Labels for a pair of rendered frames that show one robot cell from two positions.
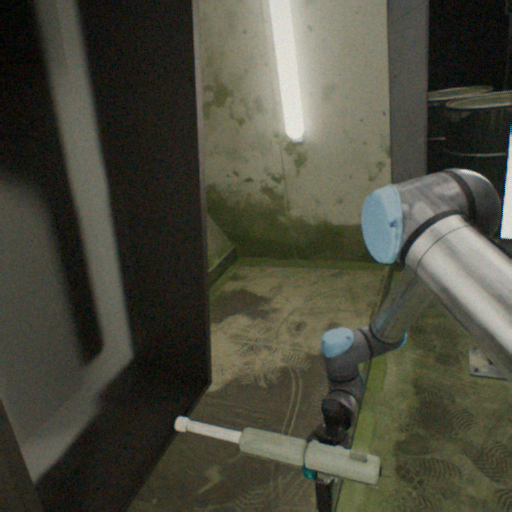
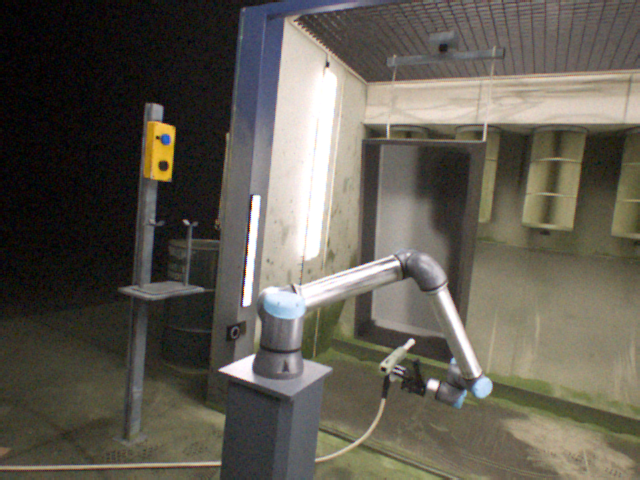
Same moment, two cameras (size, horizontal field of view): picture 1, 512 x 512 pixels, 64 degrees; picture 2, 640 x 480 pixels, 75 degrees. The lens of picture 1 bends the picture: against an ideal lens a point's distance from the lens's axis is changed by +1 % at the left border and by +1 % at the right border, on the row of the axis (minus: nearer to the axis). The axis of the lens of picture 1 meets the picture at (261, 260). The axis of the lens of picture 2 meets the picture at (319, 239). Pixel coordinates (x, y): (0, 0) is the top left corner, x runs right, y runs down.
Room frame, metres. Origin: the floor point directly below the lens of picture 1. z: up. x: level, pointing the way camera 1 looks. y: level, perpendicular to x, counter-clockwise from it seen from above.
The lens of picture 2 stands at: (0.24, -2.06, 1.25)
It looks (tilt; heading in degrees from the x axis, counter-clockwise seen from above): 4 degrees down; 91
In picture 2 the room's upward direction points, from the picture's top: 6 degrees clockwise
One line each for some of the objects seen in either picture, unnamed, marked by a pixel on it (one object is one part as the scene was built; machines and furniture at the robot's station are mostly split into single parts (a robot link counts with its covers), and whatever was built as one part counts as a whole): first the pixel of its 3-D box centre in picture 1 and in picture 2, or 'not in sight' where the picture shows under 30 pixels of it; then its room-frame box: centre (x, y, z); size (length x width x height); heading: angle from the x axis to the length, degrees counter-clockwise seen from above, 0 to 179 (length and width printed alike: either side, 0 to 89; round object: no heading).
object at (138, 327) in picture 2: not in sight; (141, 276); (-0.64, -0.08, 0.82); 0.06 x 0.06 x 1.64; 63
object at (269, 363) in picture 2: not in sight; (279, 355); (0.11, -0.57, 0.69); 0.19 x 0.19 x 0.10
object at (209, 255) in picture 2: not in sight; (204, 301); (-0.64, 1.04, 0.44); 0.59 x 0.58 x 0.89; 134
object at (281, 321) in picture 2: not in sight; (282, 318); (0.11, -0.56, 0.83); 0.17 x 0.15 x 0.18; 106
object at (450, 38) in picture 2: not in sight; (444, 40); (0.78, 0.44, 2.27); 0.14 x 0.14 x 0.05; 63
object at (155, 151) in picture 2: not in sight; (159, 152); (-0.58, -0.11, 1.42); 0.12 x 0.06 x 0.26; 63
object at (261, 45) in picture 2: not in sight; (244, 216); (-0.26, 0.35, 1.14); 0.18 x 0.18 x 2.29; 63
